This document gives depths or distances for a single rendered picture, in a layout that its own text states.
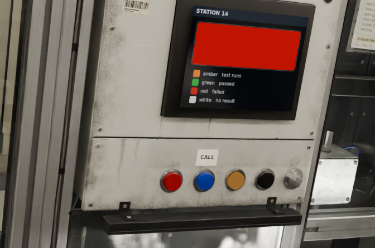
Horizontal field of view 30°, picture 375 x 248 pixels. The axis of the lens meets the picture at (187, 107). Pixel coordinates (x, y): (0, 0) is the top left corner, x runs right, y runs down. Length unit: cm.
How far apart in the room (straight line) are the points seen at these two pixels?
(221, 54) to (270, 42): 9
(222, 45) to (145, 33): 12
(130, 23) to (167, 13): 6
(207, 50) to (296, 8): 18
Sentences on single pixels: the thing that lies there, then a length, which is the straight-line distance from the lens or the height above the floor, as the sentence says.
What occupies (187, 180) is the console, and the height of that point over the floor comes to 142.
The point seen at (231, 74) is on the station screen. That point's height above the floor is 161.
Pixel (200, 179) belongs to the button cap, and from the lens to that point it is 116.
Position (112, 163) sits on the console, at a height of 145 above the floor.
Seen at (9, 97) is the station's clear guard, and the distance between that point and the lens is 106.
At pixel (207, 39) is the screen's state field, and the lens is 109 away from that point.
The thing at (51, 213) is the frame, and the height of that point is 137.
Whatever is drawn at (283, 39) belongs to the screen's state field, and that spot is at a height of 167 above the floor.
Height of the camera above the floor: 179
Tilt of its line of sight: 13 degrees down
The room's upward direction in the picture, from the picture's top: 8 degrees clockwise
